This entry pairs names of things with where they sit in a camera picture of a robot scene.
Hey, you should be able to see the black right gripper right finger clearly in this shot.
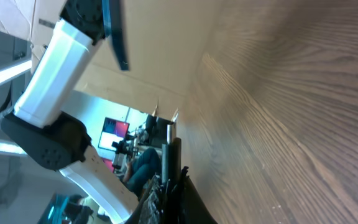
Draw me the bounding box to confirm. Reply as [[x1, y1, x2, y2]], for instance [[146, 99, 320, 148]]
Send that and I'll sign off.
[[181, 166, 217, 224]]

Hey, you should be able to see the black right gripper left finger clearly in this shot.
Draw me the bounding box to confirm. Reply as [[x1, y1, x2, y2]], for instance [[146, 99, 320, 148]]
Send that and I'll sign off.
[[126, 175, 170, 224]]

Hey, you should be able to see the blue smartphone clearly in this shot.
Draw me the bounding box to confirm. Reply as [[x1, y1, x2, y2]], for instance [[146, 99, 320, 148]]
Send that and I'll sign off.
[[102, 0, 129, 71]]

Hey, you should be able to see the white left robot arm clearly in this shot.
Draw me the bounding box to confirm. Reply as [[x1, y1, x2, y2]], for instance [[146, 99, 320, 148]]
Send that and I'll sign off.
[[1, 0, 139, 223]]

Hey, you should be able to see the seated person in background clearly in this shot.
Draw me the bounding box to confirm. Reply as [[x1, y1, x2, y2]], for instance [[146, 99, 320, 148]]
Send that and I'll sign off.
[[120, 147, 162, 198]]

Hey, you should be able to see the computer monitor in background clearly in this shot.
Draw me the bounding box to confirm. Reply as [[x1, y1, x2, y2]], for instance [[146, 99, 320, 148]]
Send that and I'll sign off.
[[98, 118, 129, 151]]

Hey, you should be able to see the cardboard backdrop panel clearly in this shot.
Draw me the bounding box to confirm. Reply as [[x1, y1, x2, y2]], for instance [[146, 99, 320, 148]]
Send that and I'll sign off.
[[0, 0, 222, 119]]

